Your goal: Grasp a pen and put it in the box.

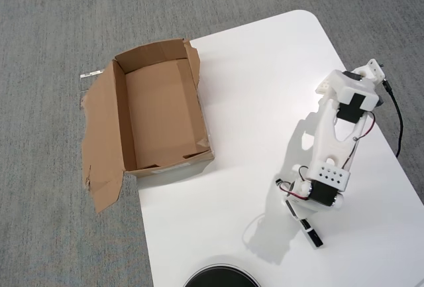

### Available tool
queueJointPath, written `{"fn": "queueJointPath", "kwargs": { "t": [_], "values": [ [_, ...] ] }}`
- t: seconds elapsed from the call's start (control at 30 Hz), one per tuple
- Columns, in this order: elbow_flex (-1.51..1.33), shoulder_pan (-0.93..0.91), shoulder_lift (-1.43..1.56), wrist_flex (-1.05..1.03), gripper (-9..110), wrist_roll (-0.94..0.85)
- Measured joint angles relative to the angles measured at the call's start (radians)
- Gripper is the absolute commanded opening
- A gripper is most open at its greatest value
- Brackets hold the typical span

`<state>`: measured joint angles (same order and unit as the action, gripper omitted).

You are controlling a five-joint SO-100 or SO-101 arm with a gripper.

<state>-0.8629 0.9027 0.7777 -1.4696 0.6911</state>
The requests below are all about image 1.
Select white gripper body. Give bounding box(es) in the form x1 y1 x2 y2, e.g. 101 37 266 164
282 196 321 221

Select open brown cardboard box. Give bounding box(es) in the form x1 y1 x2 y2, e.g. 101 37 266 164
80 37 216 214

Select black round disc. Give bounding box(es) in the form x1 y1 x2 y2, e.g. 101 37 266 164
183 255 261 287

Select black power cable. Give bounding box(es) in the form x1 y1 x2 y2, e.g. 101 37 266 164
381 80 404 159

